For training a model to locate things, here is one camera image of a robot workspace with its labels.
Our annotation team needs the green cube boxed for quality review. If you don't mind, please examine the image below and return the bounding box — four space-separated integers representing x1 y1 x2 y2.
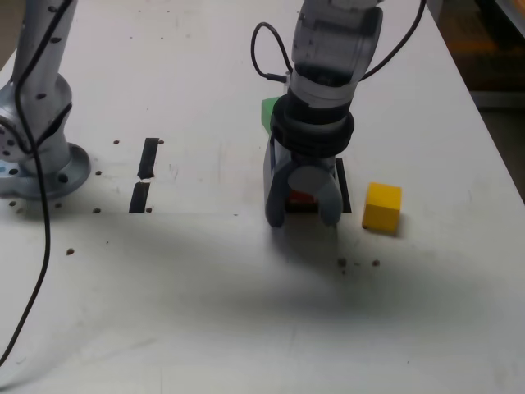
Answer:
261 96 282 135

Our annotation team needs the yellow cube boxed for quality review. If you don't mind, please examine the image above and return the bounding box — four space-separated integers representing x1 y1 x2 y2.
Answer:
361 182 403 238

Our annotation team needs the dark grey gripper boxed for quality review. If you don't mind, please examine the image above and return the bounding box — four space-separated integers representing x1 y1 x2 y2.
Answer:
264 136 344 229

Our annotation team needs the black tape strip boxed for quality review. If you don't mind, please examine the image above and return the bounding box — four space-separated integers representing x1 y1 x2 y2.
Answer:
129 137 160 213

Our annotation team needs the black tape square outline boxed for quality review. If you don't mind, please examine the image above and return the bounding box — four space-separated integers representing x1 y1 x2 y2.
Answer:
285 158 353 214

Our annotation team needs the red cube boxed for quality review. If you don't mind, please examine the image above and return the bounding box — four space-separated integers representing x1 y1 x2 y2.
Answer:
286 189 319 206

